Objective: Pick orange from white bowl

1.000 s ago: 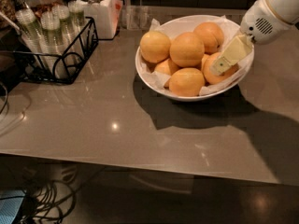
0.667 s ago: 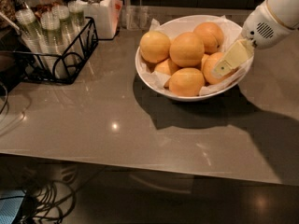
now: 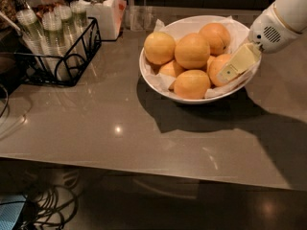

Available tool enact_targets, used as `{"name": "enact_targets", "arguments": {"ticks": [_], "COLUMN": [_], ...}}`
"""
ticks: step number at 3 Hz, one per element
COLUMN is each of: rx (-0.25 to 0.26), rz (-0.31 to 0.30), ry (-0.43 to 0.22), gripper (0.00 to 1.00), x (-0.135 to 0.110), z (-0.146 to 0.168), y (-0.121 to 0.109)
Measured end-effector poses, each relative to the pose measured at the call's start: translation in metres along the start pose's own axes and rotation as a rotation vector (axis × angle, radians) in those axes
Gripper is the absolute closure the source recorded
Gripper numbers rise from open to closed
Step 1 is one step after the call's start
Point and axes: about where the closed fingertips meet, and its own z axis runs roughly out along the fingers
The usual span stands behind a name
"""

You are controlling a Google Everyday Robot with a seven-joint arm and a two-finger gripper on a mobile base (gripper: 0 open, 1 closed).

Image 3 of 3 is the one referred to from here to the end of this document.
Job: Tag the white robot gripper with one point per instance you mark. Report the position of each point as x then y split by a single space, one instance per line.
271 32

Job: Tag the orange fruit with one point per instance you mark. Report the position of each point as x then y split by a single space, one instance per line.
159 48
216 66
171 69
192 51
192 84
217 36

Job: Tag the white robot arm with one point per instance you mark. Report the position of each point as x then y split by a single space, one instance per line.
296 5

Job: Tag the white paper bowl liner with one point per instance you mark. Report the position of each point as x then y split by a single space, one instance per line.
161 80

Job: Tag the white ceramic bowl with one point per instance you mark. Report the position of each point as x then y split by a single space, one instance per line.
192 26

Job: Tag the orange fruit hidden middle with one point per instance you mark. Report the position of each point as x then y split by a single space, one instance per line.
207 65

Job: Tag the orange fruit front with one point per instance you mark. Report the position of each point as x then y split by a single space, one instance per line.
192 84

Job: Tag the clear glass container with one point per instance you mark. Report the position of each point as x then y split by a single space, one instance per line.
139 18

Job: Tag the white lidded jar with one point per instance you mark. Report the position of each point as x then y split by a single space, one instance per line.
107 14

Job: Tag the plastic cup stack far right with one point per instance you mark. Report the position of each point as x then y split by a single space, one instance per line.
80 19

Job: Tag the plastic cup stack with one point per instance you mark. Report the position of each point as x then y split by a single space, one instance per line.
80 19
33 35
67 34
54 46

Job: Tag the plastic cup stack middle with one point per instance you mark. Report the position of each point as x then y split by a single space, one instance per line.
54 46

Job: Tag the plastic cup stack left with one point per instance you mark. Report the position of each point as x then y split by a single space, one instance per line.
33 35

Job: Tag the black wire basket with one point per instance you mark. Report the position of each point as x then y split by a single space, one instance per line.
33 74

